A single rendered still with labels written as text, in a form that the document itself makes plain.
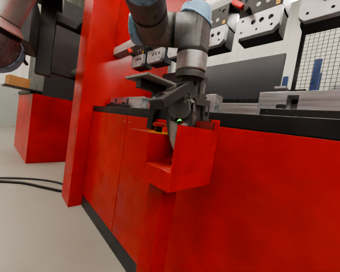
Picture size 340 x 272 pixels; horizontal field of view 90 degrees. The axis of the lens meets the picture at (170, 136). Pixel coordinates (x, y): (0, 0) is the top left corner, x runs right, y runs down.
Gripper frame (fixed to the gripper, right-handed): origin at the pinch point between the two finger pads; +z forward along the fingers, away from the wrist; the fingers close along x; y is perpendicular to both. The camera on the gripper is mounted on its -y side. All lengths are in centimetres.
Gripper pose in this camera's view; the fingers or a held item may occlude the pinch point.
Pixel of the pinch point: (176, 151)
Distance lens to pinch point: 43.7
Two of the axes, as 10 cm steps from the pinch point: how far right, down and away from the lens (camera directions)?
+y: 7.3, -0.1, 6.8
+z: -0.9, 9.9, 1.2
